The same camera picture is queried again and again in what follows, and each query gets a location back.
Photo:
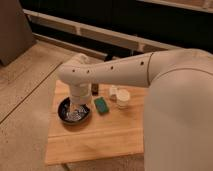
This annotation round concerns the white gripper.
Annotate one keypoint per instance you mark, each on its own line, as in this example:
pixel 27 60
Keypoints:
pixel 80 94

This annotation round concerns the small white bottle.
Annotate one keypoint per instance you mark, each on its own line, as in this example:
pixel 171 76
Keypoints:
pixel 113 92

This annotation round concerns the black bowl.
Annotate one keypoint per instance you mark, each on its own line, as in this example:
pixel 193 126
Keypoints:
pixel 70 114

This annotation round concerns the grey cabinet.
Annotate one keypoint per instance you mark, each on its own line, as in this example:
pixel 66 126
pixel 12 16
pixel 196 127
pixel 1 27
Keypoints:
pixel 16 36

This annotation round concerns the green sponge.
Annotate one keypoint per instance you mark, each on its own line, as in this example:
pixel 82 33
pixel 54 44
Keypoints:
pixel 101 105

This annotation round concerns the dark brown rectangular block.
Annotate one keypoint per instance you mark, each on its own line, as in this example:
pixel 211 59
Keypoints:
pixel 95 89

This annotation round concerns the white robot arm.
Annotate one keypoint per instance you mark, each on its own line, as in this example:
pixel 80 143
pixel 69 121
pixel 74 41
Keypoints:
pixel 178 110

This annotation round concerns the white plastic cup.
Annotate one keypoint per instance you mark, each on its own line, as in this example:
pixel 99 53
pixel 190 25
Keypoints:
pixel 123 98

